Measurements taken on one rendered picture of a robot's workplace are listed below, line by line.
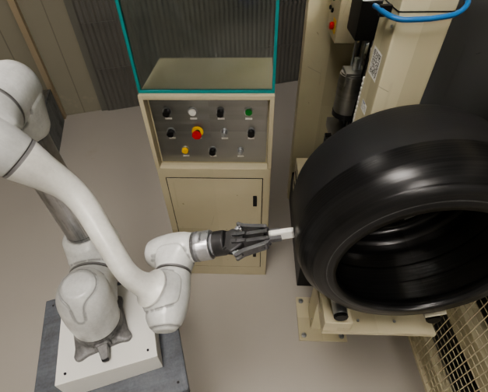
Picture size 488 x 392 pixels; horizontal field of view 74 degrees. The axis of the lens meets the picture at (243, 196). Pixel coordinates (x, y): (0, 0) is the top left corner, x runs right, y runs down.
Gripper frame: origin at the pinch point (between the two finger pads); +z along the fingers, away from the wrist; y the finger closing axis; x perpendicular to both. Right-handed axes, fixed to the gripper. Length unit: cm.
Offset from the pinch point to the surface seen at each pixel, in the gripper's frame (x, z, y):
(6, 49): -25, -251, 258
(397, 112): -24.9, 32.8, 10.6
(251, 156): 19, -15, 66
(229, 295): 106, -52, 46
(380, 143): -24.2, 26.6, 1.1
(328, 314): 32.4, 8.5, -8.8
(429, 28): -37, 44, 25
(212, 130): 0, -28, 66
